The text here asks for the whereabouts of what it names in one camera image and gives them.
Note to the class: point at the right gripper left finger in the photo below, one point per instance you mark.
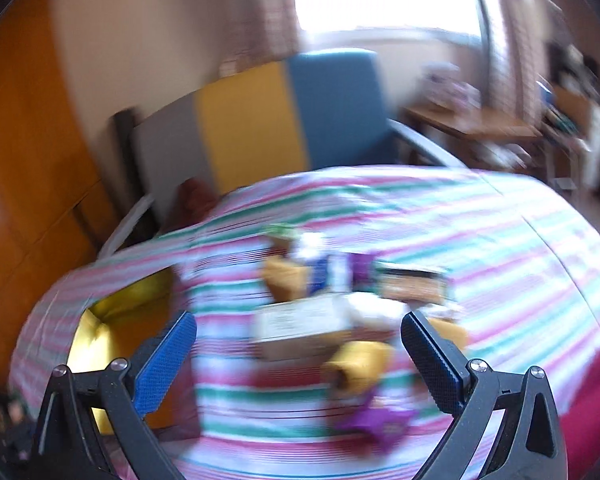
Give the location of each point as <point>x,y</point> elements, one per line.
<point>67,443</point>

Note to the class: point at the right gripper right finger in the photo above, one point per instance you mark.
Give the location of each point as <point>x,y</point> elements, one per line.
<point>529,443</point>

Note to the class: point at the gold tray box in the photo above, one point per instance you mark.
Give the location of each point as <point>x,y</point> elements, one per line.
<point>115,326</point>

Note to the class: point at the purple snack packet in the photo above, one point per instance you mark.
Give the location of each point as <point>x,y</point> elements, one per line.
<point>385,421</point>

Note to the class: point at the yellow sponge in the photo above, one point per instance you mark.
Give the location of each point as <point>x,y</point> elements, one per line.
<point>357,367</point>
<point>286,280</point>

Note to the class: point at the cracker packet green edges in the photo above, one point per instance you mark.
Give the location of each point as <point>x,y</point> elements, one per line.
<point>411,283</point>

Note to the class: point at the white cardboard box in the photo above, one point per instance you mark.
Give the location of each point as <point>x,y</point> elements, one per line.
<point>301,328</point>

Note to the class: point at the orange wooden wardrobe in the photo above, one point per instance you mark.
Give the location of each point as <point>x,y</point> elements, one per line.
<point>54,209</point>

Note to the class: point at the dark red pillow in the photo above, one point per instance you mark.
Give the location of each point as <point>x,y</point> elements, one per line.
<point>194,202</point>

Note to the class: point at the striped bed sheet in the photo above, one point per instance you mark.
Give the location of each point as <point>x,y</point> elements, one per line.
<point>523,264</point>

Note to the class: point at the wooden side table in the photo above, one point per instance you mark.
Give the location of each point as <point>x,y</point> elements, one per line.
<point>482,138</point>

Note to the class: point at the grey yellow blue headboard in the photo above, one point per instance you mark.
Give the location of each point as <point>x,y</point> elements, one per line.
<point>312,111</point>

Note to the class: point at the pink patterned curtain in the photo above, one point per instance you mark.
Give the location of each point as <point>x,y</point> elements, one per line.
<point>259,31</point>

